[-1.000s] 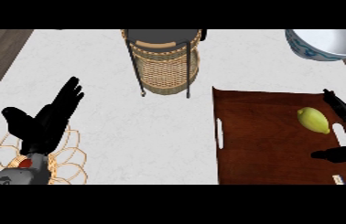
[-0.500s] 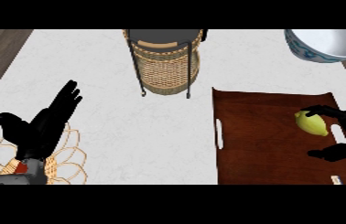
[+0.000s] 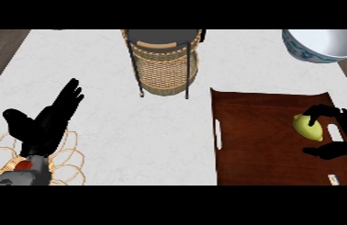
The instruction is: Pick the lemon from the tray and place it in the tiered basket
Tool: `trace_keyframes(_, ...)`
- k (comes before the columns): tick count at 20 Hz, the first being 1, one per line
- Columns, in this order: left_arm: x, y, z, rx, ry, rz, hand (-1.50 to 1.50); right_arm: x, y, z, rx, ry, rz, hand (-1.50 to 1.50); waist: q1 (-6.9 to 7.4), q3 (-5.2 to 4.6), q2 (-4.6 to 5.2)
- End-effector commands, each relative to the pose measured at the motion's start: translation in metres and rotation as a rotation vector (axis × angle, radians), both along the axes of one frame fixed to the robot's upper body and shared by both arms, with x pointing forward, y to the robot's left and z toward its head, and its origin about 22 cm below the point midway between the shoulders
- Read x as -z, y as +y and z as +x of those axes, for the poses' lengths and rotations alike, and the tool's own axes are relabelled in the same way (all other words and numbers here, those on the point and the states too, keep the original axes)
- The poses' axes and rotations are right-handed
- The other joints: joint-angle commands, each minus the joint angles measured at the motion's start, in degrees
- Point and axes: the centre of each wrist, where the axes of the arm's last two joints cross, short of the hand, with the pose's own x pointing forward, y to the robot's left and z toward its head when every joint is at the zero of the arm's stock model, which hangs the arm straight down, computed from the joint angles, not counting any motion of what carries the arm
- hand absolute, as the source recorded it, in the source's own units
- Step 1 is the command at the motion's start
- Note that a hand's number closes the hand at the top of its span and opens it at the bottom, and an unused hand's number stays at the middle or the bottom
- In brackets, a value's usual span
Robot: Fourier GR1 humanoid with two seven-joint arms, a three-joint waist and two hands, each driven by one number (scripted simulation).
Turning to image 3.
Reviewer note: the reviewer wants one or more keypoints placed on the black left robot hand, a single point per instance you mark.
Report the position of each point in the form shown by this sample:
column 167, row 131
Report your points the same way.
column 47, row 127

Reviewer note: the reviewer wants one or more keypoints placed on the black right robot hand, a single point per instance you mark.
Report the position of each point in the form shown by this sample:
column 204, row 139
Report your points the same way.
column 332, row 150

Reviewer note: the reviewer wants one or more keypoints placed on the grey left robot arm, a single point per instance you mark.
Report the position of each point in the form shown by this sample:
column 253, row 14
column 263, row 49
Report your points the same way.
column 33, row 176

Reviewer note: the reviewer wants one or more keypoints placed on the yellow lemon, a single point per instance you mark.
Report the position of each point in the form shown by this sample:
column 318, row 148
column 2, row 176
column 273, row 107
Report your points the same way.
column 307, row 131

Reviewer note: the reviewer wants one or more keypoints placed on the brown wooden tray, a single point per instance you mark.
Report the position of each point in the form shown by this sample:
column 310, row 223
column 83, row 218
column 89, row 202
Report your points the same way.
column 261, row 137

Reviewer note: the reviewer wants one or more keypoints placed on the small red round object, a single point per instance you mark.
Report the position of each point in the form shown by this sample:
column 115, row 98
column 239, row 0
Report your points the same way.
column 24, row 165

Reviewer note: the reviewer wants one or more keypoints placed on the white bowl blue pattern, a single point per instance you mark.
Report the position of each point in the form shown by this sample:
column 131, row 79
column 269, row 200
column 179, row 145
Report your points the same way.
column 316, row 45

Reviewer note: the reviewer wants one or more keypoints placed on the wicker tiered basket black frame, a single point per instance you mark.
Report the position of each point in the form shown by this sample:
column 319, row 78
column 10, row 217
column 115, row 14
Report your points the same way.
column 164, row 69

